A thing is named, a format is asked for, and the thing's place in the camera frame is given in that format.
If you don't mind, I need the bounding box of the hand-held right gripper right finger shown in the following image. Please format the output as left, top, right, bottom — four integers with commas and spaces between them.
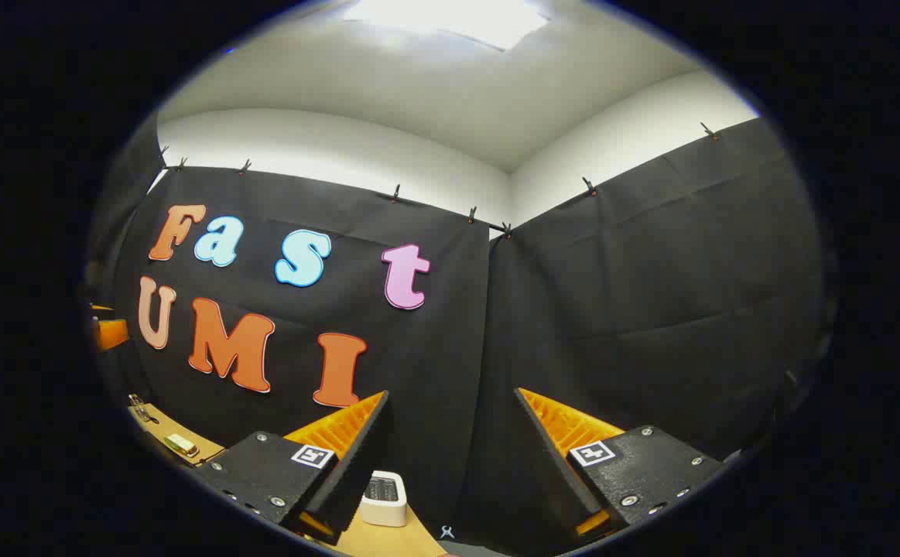
513, 387, 725, 542

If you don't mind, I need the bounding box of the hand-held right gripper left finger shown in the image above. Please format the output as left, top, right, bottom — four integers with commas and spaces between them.
196, 389, 392, 546

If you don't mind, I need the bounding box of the white box appliance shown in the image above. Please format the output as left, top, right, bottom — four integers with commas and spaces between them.
358, 470, 409, 528

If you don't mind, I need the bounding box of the black backdrop cloth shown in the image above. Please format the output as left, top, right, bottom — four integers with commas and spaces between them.
487, 118, 830, 542
113, 165, 497, 535

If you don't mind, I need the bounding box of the row of black cloth clips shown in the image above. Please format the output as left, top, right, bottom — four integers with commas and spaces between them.
157, 120, 721, 237

